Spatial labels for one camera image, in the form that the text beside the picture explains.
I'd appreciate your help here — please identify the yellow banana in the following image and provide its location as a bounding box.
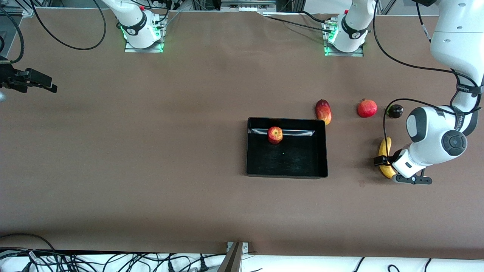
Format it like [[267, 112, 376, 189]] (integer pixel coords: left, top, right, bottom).
[[378, 137, 397, 179]]

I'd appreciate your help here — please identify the black plastic box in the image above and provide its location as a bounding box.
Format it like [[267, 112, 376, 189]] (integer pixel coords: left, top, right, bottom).
[[246, 117, 329, 179]]

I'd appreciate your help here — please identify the red apple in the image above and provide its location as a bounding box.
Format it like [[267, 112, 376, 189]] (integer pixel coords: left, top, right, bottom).
[[267, 127, 284, 145]]

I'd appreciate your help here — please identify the dark purple mangosteen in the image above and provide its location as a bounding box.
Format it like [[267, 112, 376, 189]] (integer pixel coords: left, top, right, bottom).
[[386, 104, 404, 119]]

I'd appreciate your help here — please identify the red pomegranate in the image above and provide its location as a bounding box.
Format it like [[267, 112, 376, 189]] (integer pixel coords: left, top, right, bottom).
[[357, 98, 378, 118]]

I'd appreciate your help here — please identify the red yellow mango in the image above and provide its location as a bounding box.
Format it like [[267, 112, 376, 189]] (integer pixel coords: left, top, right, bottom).
[[315, 99, 332, 126]]

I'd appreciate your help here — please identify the brown table cover sheet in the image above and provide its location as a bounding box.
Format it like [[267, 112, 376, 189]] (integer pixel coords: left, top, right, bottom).
[[0, 8, 484, 261]]

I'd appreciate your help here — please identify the white power strip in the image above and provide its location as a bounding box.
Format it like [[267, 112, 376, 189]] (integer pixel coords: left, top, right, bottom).
[[221, 0, 277, 12]]

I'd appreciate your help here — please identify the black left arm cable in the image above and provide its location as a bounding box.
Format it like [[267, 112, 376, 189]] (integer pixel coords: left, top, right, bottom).
[[372, 0, 483, 157]]

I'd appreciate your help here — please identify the black right arm cable loop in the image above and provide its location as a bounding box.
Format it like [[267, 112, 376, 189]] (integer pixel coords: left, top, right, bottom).
[[29, 0, 107, 51]]

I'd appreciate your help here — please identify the aluminium frame profile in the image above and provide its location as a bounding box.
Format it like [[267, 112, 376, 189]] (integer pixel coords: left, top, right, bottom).
[[0, 0, 36, 17], [456, 0, 484, 27]]

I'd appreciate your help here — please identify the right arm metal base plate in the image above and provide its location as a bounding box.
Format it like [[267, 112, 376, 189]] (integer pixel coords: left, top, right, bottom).
[[124, 21, 164, 53]]

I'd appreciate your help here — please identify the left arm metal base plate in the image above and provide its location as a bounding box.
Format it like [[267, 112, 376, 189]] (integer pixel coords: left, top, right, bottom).
[[324, 19, 365, 57]]

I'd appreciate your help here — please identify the black base power cable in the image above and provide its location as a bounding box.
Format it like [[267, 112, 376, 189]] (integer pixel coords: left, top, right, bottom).
[[269, 16, 333, 32]]

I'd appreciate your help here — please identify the metal camera stand pole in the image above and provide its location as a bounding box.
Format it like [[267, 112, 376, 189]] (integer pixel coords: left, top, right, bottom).
[[217, 241, 250, 272]]

